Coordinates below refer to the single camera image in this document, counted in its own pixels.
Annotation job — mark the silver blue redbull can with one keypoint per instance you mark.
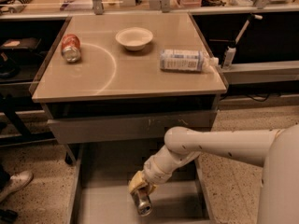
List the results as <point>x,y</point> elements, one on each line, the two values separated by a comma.
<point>142,202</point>

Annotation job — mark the grey drawer cabinet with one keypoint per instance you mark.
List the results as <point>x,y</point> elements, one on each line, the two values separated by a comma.
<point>110,80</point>

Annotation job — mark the red soda can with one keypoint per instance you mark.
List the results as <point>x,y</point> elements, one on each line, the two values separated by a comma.
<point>70,48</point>

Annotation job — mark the white sneaker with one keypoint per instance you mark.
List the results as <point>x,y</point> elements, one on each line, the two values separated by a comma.
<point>14,183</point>

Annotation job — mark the grey top drawer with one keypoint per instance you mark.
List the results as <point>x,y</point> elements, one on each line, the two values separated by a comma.
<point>127,127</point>

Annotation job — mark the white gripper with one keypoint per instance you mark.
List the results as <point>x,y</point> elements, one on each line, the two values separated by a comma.
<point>151,171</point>

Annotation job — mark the clear plastic water bottle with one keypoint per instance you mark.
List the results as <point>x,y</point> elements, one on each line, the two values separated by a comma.
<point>186,61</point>

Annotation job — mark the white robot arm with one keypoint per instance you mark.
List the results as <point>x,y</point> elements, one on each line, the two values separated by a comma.
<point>276,151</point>

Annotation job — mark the white paper bowl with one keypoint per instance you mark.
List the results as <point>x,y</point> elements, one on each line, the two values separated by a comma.
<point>134,38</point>

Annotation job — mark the grey open middle drawer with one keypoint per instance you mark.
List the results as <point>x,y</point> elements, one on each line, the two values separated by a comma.
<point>104,172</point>

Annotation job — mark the white tube with black cap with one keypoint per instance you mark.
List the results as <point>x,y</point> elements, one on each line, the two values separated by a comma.
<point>230,52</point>

